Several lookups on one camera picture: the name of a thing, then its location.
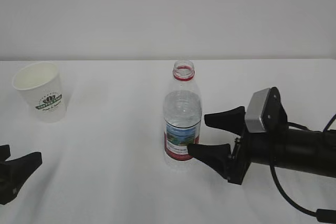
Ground clear plastic water bottle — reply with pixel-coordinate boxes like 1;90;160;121
163;60;202;172

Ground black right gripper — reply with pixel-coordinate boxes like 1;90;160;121
187;87;288;185

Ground white paper coffee cup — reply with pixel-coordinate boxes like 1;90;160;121
12;62;66;123

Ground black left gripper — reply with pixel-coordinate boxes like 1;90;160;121
0;144;42;205

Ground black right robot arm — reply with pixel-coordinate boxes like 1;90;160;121
187;87;335;185

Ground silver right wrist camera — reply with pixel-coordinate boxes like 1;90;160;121
245;88;270;133

